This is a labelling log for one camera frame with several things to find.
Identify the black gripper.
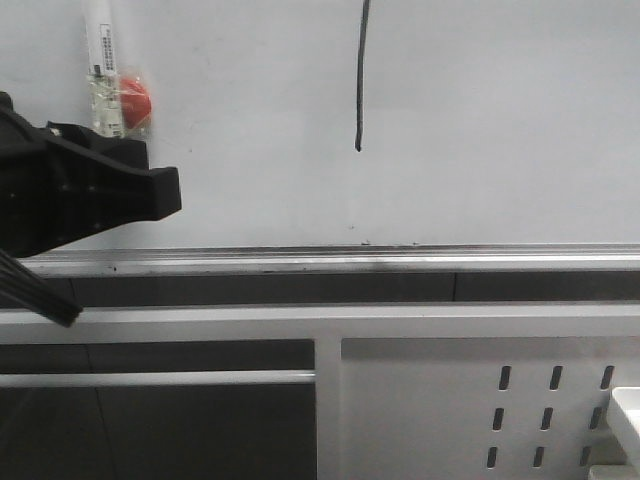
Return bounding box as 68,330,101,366
1,92,181,258

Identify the red round magnet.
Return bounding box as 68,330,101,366
118,74,152,138

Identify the white black whiteboard marker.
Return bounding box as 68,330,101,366
82,0,125,138

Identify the white whiteboard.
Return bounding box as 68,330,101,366
0,0,640,251

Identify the white plastic bin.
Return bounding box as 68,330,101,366
587,387,639,479

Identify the black cable bundle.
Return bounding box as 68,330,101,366
0,248,84,329

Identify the white metal frame with slots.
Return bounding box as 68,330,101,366
1,303,639,479

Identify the aluminium whiteboard tray rail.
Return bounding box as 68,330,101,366
23,244,639,278

